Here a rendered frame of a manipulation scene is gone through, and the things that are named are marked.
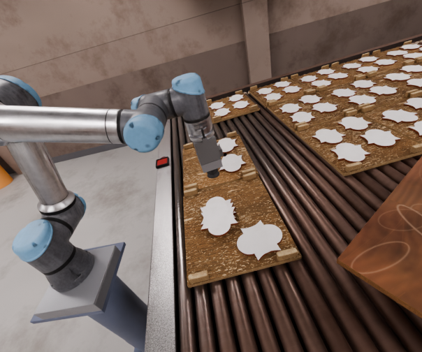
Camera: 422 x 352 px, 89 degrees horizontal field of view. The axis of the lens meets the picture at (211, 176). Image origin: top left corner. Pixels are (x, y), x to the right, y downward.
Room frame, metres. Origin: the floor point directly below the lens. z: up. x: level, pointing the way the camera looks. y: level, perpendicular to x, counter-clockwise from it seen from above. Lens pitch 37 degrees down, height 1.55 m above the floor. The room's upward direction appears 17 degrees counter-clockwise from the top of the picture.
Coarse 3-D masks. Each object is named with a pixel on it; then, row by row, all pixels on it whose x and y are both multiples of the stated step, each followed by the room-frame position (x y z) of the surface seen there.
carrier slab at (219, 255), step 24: (216, 192) 0.70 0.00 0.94; (240, 192) 0.66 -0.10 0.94; (264, 192) 0.62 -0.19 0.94; (192, 216) 0.60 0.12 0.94; (240, 216) 0.53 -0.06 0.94; (264, 216) 0.50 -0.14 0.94; (192, 240) 0.49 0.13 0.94; (216, 240) 0.46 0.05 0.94; (288, 240) 0.38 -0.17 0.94; (192, 264) 0.40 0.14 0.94; (216, 264) 0.38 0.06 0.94; (240, 264) 0.35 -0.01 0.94; (264, 264) 0.33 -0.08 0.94
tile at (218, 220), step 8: (208, 208) 0.59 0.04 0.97; (216, 208) 0.58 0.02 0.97; (224, 208) 0.57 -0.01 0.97; (232, 208) 0.55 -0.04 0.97; (208, 216) 0.55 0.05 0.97; (216, 216) 0.54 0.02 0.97; (224, 216) 0.53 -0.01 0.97; (232, 216) 0.52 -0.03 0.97; (208, 224) 0.51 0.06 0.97; (216, 224) 0.50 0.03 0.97; (224, 224) 0.49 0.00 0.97; (232, 224) 0.49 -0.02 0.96; (216, 232) 0.47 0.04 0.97; (224, 232) 0.46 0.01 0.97
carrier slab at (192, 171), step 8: (240, 144) 1.03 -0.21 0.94; (184, 152) 1.12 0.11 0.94; (192, 152) 1.09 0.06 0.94; (232, 152) 0.97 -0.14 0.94; (240, 152) 0.95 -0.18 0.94; (184, 160) 1.03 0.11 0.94; (192, 160) 1.01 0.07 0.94; (248, 160) 0.86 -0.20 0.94; (184, 168) 0.95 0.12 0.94; (192, 168) 0.93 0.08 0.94; (200, 168) 0.91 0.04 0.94; (248, 168) 0.80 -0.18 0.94; (184, 176) 0.88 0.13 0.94; (192, 176) 0.86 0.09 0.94; (200, 176) 0.85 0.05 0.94; (224, 176) 0.79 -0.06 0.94; (232, 176) 0.77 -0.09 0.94; (240, 176) 0.76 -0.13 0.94; (184, 184) 0.82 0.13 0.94; (200, 184) 0.78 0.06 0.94; (208, 184) 0.77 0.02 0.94; (216, 184) 0.75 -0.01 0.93
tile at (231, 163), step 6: (228, 156) 0.92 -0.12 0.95; (234, 156) 0.91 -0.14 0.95; (240, 156) 0.89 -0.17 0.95; (222, 162) 0.89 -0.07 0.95; (228, 162) 0.88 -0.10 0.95; (234, 162) 0.86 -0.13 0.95; (240, 162) 0.85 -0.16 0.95; (222, 168) 0.84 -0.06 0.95; (228, 168) 0.83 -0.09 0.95; (234, 168) 0.81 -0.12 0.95; (240, 168) 0.81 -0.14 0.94
